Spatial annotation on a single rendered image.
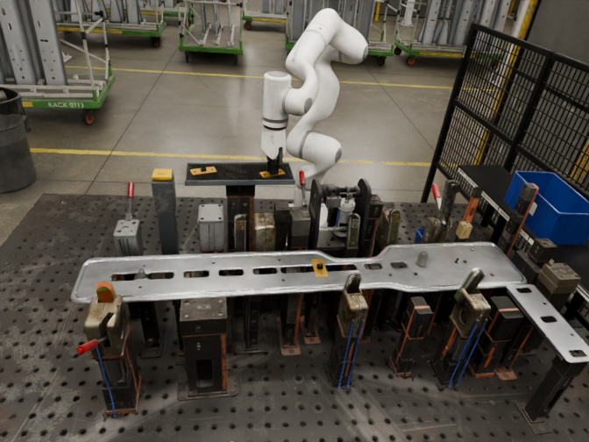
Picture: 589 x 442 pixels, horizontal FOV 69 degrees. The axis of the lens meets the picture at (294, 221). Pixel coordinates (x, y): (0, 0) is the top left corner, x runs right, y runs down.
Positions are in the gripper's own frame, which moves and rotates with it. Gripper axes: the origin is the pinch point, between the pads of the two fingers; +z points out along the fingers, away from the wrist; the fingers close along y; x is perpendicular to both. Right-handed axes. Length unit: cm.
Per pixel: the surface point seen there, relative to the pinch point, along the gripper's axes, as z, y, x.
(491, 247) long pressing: 19, 48, 63
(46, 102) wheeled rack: 92, -364, -75
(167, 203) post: 12.6, -9.0, -34.8
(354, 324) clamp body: 20, 57, -1
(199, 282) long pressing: 18.4, 26.8, -35.1
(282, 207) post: 8.5, 12.6, -1.8
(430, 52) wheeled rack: 93, -480, 545
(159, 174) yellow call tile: 2.4, -11.5, -35.9
